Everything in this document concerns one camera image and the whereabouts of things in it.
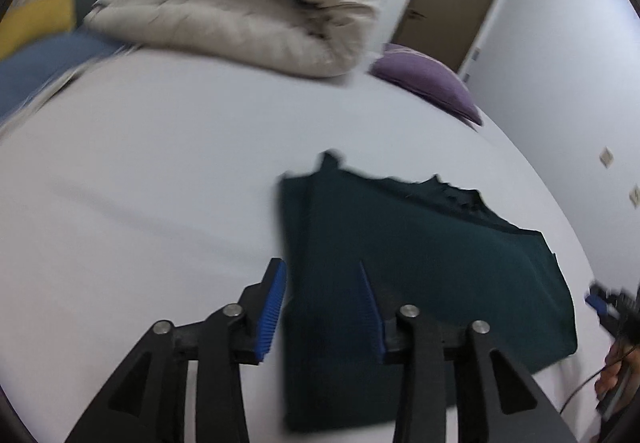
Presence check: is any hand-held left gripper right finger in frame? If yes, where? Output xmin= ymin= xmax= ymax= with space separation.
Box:
xmin=359 ymin=262 xmax=581 ymax=443

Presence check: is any person's right hand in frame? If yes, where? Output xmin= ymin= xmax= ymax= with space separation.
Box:
xmin=594 ymin=337 xmax=640 ymax=405

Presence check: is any blue pillow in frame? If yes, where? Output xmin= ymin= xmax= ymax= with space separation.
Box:
xmin=0 ymin=30 xmax=140 ymax=124

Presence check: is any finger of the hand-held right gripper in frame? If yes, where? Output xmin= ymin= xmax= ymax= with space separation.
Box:
xmin=584 ymin=284 xmax=610 ymax=315

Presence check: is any dark green sweater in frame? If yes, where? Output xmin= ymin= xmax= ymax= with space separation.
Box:
xmin=277 ymin=150 xmax=579 ymax=435

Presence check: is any black cable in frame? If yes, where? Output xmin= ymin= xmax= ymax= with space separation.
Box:
xmin=556 ymin=362 xmax=609 ymax=417

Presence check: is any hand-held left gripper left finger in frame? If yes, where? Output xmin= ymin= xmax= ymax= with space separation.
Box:
xmin=65 ymin=258 xmax=288 ymax=443

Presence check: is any beige folded duvet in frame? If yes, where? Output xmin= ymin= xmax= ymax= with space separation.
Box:
xmin=82 ymin=0 xmax=381 ymax=79

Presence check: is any purple pillow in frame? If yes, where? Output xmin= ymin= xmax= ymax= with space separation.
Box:
xmin=370 ymin=43 xmax=485 ymax=127

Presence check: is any yellow patterned pillow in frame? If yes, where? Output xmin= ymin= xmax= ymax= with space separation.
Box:
xmin=0 ymin=0 xmax=87 ymax=62

